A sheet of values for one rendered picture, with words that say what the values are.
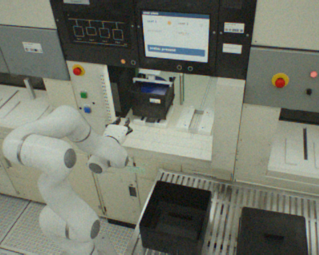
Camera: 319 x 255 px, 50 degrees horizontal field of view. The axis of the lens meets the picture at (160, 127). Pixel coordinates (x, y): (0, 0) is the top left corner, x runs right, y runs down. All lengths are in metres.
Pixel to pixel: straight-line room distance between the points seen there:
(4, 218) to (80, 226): 1.79
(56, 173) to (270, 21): 0.95
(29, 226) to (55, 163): 1.91
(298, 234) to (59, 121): 1.13
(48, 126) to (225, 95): 0.78
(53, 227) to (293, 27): 1.16
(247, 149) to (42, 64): 1.13
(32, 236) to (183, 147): 1.43
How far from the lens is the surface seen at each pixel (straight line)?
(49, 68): 1.85
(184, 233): 1.71
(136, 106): 2.02
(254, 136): 1.71
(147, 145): 1.96
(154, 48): 1.53
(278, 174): 1.89
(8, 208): 3.08
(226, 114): 1.58
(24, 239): 2.84
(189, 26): 1.45
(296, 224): 1.70
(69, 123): 1.12
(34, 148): 1.04
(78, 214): 1.26
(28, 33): 1.81
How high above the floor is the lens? 2.21
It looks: 40 degrees down
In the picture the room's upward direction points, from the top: 4 degrees counter-clockwise
